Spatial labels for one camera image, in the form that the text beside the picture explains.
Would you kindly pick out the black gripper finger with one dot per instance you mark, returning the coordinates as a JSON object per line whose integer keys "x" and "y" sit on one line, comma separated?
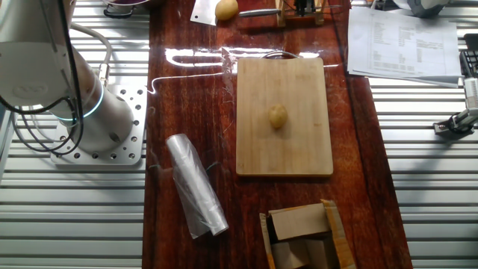
{"x": 300, "y": 7}

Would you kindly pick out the steel chef knife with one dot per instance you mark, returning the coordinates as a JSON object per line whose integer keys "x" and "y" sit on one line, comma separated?
{"x": 259, "y": 13}

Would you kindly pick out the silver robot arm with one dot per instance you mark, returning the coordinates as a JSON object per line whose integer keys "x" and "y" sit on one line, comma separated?
{"x": 33, "y": 56}

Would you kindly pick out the wooden knife rack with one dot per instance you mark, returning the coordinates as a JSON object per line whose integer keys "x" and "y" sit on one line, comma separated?
{"x": 281, "y": 18}

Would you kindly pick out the small yellow potato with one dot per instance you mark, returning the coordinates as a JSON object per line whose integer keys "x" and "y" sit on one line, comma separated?
{"x": 278, "y": 116}
{"x": 226, "y": 9}

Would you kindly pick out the steel cleaver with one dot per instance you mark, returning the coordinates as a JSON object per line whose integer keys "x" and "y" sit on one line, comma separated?
{"x": 203, "y": 13}

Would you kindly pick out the printed white paper stack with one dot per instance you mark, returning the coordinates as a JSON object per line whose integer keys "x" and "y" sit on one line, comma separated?
{"x": 429, "y": 56}

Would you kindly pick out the bamboo cutting board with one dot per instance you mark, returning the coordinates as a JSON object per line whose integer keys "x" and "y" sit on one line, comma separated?
{"x": 261, "y": 149}

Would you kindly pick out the black keyboard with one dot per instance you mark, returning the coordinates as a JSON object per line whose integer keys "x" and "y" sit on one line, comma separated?
{"x": 471, "y": 63}

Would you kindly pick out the steel cooking pot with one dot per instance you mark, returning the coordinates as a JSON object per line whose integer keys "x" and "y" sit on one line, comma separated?
{"x": 119, "y": 5}

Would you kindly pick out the clear plastic bag roll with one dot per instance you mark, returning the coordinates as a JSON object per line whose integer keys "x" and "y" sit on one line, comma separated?
{"x": 196, "y": 187}

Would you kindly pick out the open cardboard box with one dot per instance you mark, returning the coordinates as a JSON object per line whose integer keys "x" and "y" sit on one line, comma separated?
{"x": 298, "y": 224}

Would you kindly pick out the grey exterior camera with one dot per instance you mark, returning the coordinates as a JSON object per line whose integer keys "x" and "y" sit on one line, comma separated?
{"x": 471, "y": 93}

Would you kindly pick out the metal camera mount clamp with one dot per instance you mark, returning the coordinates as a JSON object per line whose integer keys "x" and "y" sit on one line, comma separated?
{"x": 457, "y": 125}

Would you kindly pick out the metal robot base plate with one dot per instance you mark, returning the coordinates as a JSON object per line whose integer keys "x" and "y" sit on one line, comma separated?
{"x": 130, "y": 149}

